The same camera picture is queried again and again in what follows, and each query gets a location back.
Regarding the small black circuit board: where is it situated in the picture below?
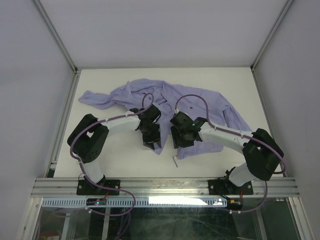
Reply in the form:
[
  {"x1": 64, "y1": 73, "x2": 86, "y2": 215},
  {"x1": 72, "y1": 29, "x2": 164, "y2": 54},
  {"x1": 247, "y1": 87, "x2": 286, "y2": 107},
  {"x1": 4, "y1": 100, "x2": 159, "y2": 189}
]
[{"x1": 86, "y1": 198, "x2": 108, "y2": 206}]

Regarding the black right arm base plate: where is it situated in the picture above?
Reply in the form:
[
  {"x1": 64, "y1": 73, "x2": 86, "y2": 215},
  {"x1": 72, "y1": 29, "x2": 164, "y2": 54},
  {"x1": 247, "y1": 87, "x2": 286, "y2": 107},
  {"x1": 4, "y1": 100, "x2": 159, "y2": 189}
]
[{"x1": 207, "y1": 178, "x2": 254, "y2": 196}]

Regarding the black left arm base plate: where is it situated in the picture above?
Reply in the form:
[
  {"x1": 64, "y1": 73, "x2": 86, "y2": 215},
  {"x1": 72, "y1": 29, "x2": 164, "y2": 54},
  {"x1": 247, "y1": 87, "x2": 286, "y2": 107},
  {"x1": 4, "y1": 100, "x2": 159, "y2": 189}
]
[{"x1": 76, "y1": 179, "x2": 121, "y2": 196}]

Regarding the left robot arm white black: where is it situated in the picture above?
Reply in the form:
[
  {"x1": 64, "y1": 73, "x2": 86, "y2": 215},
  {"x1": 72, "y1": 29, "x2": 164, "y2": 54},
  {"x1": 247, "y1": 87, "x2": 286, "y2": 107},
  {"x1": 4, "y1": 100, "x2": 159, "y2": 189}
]
[{"x1": 67, "y1": 105, "x2": 162, "y2": 195}]

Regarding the left aluminium side rail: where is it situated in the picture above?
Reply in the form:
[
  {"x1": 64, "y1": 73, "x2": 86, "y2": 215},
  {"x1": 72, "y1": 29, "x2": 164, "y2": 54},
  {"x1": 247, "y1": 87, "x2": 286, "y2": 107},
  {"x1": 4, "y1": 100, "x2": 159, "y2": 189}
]
[{"x1": 43, "y1": 69, "x2": 81, "y2": 178}]

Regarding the right aluminium corner post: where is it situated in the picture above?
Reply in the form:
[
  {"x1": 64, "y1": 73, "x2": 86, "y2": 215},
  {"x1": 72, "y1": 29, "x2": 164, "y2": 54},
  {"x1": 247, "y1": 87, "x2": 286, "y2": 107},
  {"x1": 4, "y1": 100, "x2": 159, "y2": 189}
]
[{"x1": 250, "y1": 0, "x2": 295, "y2": 72}]

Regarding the black orange power connector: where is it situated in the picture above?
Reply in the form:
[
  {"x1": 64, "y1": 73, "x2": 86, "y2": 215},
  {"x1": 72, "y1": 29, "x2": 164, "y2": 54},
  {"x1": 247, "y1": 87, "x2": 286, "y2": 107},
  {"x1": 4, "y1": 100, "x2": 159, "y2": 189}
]
[{"x1": 226, "y1": 199, "x2": 243, "y2": 211}]

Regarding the aluminium side rail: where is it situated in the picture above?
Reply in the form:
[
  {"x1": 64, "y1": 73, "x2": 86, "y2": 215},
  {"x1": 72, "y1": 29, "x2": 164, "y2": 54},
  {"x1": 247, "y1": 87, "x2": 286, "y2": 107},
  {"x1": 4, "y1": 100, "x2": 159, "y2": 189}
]
[
  {"x1": 43, "y1": 69, "x2": 81, "y2": 178},
  {"x1": 251, "y1": 69, "x2": 287, "y2": 177}
]

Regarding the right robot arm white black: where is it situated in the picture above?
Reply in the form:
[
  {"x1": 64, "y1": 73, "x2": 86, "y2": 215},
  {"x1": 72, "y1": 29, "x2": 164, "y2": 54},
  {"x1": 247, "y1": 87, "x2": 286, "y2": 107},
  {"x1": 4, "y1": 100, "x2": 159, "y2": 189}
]
[{"x1": 170, "y1": 111, "x2": 284, "y2": 194}]

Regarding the lilac zip-up jacket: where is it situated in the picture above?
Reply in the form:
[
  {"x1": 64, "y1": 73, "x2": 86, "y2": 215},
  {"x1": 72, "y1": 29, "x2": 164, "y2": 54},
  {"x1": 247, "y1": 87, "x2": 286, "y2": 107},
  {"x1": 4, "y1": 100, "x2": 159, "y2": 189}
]
[{"x1": 78, "y1": 78, "x2": 253, "y2": 161}]

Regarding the aluminium corner post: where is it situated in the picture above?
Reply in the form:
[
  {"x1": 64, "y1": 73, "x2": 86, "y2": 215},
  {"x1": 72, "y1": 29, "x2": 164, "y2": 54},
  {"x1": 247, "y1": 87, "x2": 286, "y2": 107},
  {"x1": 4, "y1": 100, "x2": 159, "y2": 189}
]
[
  {"x1": 250, "y1": 0, "x2": 295, "y2": 72},
  {"x1": 31, "y1": 0, "x2": 78, "y2": 72}
]

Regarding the left aluminium corner post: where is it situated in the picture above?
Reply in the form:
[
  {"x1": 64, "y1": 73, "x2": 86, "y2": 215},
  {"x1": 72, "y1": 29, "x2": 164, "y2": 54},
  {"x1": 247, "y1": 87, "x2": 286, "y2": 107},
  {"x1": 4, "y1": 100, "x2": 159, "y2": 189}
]
[{"x1": 31, "y1": 0, "x2": 78, "y2": 72}]

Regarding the right aluminium side rail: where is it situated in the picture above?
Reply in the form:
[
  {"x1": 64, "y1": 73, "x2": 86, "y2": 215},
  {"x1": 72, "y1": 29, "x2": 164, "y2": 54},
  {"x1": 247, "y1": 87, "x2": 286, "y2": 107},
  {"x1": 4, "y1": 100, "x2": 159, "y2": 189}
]
[{"x1": 251, "y1": 69, "x2": 287, "y2": 177}]

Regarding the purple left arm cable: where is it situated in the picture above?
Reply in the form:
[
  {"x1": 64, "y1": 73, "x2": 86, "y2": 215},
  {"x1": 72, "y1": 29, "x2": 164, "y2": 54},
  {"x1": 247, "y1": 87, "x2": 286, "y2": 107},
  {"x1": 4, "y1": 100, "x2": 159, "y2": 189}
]
[{"x1": 69, "y1": 92, "x2": 162, "y2": 216}]

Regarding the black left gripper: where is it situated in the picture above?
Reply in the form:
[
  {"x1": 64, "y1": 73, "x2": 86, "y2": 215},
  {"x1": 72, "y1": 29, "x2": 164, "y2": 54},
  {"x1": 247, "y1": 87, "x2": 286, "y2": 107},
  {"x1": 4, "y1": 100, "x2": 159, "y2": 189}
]
[{"x1": 140, "y1": 122, "x2": 161, "y2": 149}]

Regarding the aluminium front frame rail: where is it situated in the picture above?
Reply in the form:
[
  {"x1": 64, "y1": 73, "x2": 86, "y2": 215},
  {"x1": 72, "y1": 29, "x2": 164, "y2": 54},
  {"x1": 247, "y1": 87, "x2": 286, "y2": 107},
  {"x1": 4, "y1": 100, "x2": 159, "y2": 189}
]
[{"x1": 31, "y1": 177, "x2": 300, "y2": 198}]

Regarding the grey slotted cable duct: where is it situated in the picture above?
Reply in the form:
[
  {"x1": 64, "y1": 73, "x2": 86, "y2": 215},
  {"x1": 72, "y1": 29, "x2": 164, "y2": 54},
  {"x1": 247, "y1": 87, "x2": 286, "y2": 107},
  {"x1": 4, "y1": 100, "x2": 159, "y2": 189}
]
[{"x1": 42, "y1": 196, "x2": 227, "y2": 208}]

